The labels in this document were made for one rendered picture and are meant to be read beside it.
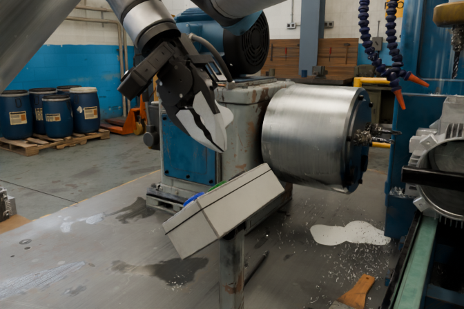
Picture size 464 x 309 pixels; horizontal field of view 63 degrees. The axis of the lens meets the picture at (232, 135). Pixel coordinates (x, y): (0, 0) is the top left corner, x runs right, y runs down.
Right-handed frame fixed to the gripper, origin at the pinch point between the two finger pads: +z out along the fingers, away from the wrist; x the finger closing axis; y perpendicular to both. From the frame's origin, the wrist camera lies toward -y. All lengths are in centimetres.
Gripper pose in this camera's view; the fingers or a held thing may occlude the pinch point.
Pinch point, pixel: (216, 145)
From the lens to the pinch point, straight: 55.2
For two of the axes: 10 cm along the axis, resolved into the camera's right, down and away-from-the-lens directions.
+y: 5.3, -1.9, 8.3
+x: -6.5, 5.3, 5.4
